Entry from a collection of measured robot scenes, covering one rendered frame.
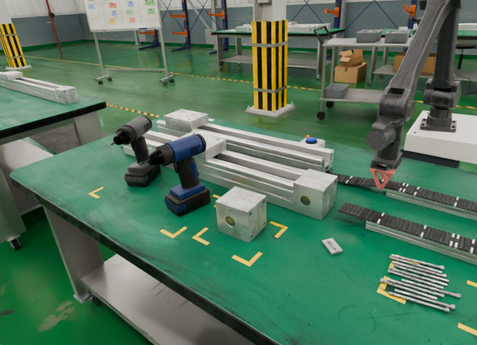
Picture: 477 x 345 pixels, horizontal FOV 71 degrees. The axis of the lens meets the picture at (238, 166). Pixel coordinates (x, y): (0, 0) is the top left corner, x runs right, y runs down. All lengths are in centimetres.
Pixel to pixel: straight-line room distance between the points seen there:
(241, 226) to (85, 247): 101
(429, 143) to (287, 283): 86
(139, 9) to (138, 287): 547
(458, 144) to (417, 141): 13
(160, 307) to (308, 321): 91
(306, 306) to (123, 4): 631
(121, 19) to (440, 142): 601
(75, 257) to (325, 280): 121
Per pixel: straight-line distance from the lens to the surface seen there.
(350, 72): 605
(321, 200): 93
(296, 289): 77
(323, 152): 117
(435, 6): 117
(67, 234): 165
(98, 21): 707
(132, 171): 119
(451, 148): 143
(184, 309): 150
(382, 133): 95
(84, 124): 248
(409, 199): 110
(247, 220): 83
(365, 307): 76
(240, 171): 103
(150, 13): 643
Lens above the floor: 134
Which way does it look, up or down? 26 degrees down
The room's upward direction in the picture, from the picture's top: 3 degrees counter-clockwise
